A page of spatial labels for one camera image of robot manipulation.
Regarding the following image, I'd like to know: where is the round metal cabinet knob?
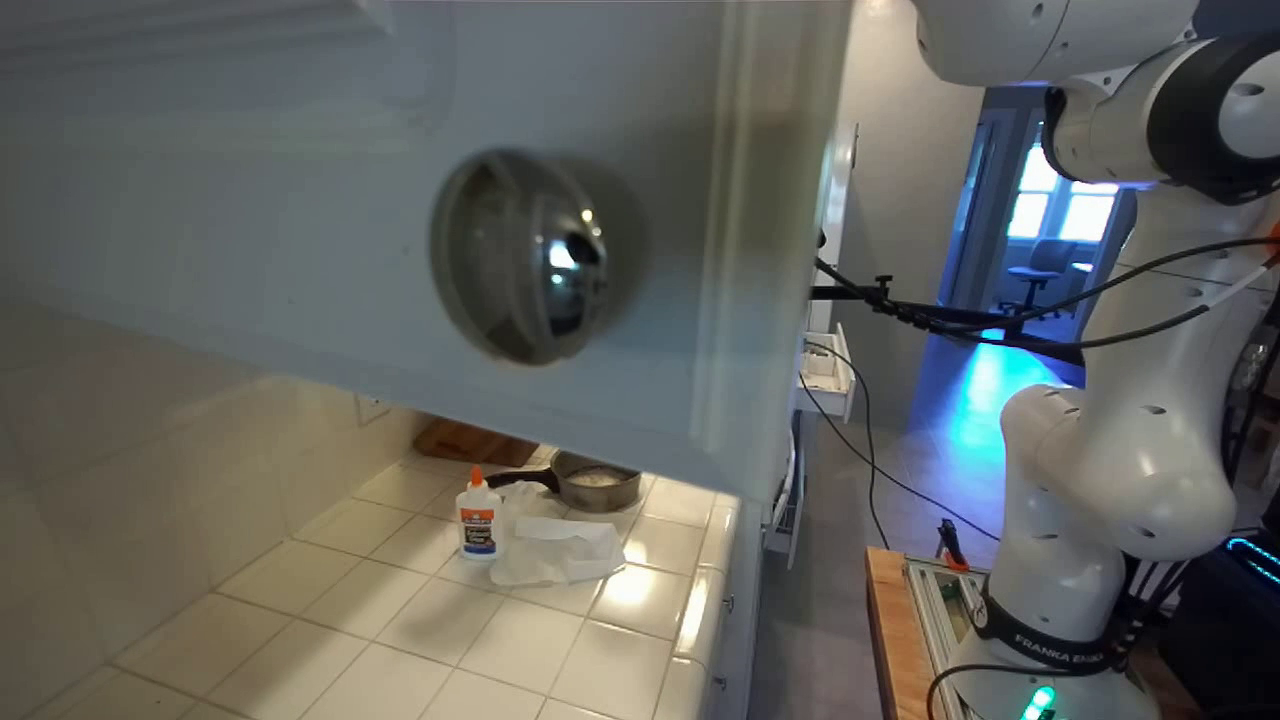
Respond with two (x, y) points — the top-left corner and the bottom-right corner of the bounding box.
(427, 145), (631, 366)

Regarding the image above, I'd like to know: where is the clear plastic bag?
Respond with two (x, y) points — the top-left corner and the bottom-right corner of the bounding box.
(483, 478), (631, 592)

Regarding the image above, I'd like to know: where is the glue bottle orange cap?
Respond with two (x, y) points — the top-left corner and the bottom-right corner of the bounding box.
(453, 462), (503, 562)

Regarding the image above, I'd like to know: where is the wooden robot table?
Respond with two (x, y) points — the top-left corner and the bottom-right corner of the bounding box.
(859, 543), (1203, 720)

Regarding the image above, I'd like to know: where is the dark office chair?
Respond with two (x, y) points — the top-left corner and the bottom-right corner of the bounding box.
(1000, 235), (1071, 320)

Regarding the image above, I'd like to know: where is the white cabinet door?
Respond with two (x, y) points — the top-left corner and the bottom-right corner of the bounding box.
(0, 0), (856, 504)

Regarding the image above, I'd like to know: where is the metal frying pan black handle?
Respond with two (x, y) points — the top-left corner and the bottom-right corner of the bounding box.
(483, 446), (647, 515)

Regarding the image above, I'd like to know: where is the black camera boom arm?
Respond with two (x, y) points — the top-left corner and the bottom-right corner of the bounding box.
(809, 232), (1090, 371)

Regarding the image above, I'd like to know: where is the red handled tool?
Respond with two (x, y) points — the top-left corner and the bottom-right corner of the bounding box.
(931, 515), (972, 577)

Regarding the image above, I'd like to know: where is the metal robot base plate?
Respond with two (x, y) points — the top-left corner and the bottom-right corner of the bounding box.
(903, 555), (1014, 720)

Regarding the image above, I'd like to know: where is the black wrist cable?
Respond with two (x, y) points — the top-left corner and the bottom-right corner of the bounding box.
(1062, 232), (1280, 359)

